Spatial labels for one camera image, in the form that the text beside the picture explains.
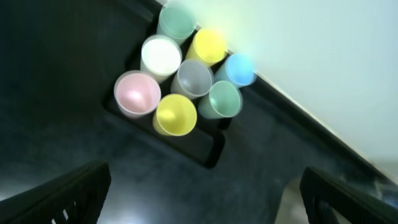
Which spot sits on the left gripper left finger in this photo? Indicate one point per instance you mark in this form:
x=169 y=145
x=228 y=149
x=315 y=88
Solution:
x=62 y=199

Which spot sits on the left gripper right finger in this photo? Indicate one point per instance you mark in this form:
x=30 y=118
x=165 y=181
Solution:
x=348 y=205

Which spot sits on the yellow cup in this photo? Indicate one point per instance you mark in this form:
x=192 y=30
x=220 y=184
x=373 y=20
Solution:
x=177 y=113
x=210 y=45

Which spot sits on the pink cup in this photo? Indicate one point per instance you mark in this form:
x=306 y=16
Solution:
x=136 y=93

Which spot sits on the black tray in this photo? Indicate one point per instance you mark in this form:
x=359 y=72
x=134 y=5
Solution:
x=192 y=146

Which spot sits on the green cup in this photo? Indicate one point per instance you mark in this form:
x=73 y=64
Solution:
x=177 y=21
x=224 y=99

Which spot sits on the white cup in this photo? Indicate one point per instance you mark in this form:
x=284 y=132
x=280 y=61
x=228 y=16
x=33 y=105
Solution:
x=160 y=56

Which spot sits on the blue cup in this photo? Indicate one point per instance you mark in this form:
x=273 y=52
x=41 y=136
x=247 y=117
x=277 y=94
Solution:
x=241 y=68

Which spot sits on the grey cup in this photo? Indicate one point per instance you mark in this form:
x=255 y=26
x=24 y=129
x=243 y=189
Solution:
x=192 y=77

